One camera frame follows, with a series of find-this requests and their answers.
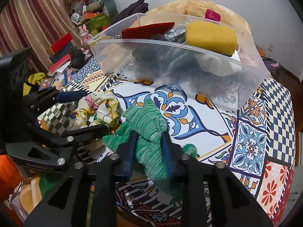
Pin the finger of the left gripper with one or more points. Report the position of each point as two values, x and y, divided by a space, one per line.
59 96
82 136

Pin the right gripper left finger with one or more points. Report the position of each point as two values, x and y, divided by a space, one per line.
66 204

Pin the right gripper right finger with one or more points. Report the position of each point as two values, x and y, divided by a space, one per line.
231 203

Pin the floral yellow white scrunchie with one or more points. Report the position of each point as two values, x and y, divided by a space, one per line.
94 109

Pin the green knitted cloth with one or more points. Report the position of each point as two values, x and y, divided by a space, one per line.
149 123

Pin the red velvet pouch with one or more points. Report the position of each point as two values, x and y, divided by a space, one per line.
147 31

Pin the black pouch with gold chain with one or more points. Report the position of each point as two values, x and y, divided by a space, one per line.
165 62

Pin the silver crinkly pouch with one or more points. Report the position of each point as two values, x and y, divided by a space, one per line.
175 36

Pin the white drawstring pouch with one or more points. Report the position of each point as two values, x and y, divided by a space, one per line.
216 66

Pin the yellow sponge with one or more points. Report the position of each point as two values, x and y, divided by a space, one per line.
213 37

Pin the patterned patchwork tablecloth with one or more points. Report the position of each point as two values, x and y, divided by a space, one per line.
256 142

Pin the pink bunny toy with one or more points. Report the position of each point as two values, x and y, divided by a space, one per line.
84 35

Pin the striped brown curtain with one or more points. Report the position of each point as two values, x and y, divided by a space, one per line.
37 24

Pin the green box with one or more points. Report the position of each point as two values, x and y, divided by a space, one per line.
98 21

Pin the grey dinosaur plush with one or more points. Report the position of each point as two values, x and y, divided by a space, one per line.
107 7

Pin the dark purple garment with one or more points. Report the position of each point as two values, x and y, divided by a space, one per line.
139 6

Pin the clear plastic storage box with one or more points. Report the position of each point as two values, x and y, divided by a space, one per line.
114 54

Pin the beige colourful fleece blanket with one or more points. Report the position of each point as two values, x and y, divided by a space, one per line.
198 9

